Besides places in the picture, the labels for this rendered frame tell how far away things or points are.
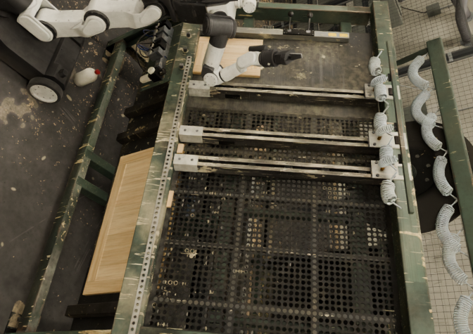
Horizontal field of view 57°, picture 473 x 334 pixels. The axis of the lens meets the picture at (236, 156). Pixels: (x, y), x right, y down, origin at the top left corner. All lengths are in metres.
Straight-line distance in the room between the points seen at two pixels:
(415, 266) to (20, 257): 2.03
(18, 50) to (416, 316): 2.44
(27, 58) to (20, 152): 0.55
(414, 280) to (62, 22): 2.25
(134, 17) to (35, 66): 0.69
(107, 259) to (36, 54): 1.27
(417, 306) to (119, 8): 2.06
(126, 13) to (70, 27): 0.38
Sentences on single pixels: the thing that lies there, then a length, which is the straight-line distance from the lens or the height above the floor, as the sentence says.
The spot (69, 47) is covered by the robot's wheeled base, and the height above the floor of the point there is 0.19.
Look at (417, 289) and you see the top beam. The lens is 2.07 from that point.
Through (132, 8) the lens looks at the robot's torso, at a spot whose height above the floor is 0.84.
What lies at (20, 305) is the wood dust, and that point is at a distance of 2.72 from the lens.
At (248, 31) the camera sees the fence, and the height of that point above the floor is 1.17.
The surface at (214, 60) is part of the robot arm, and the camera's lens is 2.31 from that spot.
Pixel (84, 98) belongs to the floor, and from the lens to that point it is 3.24.
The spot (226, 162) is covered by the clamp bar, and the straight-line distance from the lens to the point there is 2.24.
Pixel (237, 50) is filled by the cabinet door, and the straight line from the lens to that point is 2.82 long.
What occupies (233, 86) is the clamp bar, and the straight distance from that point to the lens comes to 2.55.
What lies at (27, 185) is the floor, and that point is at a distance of 2.80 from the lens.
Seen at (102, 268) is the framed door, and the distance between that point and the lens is 2.60.
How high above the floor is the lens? 2.28
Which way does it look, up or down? 29 degrees down
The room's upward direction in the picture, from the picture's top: 76 degrees clockwise
